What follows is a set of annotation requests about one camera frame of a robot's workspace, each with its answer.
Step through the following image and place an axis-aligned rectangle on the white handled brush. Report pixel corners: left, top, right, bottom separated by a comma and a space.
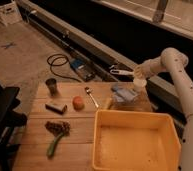
110, 69, 134, 75

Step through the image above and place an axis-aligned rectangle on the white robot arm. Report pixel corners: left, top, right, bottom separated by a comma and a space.
134, 47, 193, 171

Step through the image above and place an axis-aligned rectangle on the white paper cup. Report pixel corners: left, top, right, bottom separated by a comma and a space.
133, 78, 147, 92

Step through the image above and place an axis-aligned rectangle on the metal cup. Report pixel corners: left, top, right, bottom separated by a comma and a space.
45, 78, 58, 95

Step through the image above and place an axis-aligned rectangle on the clear plastic bag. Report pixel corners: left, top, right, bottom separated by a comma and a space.
103, 85, 151, 111

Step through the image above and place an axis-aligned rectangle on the blue power device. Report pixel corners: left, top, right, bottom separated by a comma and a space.
70, 59, 95, 82

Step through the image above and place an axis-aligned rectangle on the orange ball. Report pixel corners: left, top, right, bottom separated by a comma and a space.
72, 96, 84, 110

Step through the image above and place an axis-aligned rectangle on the yellow plastic bin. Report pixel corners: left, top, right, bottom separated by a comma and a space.
92, 110, 181, 171

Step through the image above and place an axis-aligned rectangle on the small black box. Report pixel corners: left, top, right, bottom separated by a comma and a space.
45, 103, 67, 115

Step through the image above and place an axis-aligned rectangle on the black chair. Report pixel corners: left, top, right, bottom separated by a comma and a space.
0, 85, 27, 171

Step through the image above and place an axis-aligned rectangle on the white cardboard box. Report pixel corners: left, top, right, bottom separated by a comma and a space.
0, 0, 22, 26

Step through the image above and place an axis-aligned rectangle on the black cable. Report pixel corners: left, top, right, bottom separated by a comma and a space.
46, 53, 82, 83

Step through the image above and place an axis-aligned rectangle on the green handled scrub brush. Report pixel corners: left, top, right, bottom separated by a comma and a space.
45, 121, 70, 158

